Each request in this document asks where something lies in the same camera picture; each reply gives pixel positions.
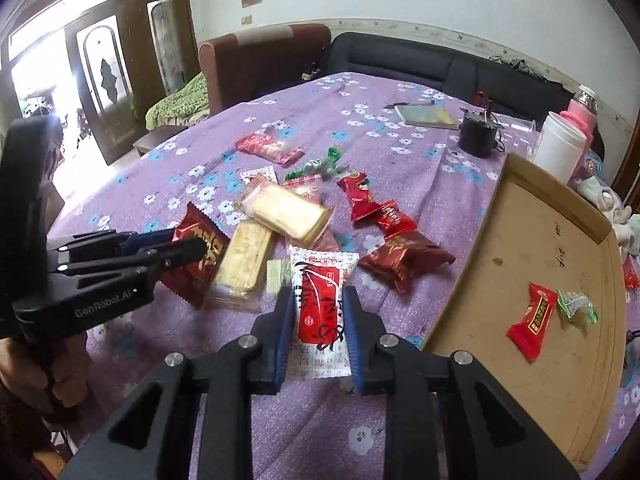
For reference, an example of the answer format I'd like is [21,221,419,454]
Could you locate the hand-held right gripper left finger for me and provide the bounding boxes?
[60,285,298,480]

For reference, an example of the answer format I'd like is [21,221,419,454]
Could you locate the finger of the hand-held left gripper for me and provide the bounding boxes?
[47,229,176,261]
[50,237,208,286]

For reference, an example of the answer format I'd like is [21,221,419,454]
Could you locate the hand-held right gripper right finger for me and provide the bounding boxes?
[341,285,581,480]

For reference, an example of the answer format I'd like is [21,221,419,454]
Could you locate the dark red snack packet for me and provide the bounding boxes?
[357,231,457,295]
[159,201,232,311]

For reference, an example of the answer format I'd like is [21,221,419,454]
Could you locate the snack packets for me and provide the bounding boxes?
[289,245,360,380]

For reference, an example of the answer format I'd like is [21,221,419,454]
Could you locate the pink cartoon snack packet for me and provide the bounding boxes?
[239,165,327,200]

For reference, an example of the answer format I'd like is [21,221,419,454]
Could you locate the cardboard box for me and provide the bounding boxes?
[422,152,628,466]

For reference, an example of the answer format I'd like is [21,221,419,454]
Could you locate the person's left hand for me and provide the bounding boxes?
[0,332,91,413]

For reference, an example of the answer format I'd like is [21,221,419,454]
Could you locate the green white snack packet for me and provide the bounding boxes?
[266,258,293,296]

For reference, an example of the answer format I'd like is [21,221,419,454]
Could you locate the biscuit packet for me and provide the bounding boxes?
[202,219,278,311]
[236,176,337,251]

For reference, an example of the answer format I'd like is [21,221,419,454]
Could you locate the dark wooden stool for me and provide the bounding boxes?
[132,127,188,156]

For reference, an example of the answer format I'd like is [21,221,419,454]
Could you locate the pink clear snack packet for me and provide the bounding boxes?
[312,220,346,256]

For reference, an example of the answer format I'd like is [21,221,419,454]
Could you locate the wooden glass door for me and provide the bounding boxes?
[135,0,201,101]
[67,12,143,166]

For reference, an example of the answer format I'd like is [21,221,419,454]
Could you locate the red candy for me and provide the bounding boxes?
[372,200,419,241]
[506,282,559,363]

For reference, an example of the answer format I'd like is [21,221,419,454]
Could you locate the green blanket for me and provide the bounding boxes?
[145,72,211,128]

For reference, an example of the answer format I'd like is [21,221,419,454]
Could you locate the pink red snack packet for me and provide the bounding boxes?
[235,131,306,168]

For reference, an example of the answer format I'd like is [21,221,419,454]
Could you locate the green candy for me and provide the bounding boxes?
[284,146,351,183]
[556,288,600,325]

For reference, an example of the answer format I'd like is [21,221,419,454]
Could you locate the brown armchair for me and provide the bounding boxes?
[198,23,332,116]

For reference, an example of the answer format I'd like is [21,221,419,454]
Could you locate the notebook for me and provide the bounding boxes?
[394,105,460,130]

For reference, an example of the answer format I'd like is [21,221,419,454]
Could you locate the black cylindrical device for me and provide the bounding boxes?
[459,101,506,158]

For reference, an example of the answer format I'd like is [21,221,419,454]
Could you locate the white plastic jar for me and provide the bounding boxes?
[534,111,588,186]

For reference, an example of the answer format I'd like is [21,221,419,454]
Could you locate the pale green sock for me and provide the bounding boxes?
[575,177,617,211]

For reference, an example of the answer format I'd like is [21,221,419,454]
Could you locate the black sofa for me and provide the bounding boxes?
[325,32,576,121]

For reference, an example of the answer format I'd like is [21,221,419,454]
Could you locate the red plastic bag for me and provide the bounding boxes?
[621,255,640,291]

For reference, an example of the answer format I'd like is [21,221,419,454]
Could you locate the white sock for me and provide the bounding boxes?
[600,190,640,256]

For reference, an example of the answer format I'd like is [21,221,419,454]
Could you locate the pink sleeved bottle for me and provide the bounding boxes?
[560,85,601,148]

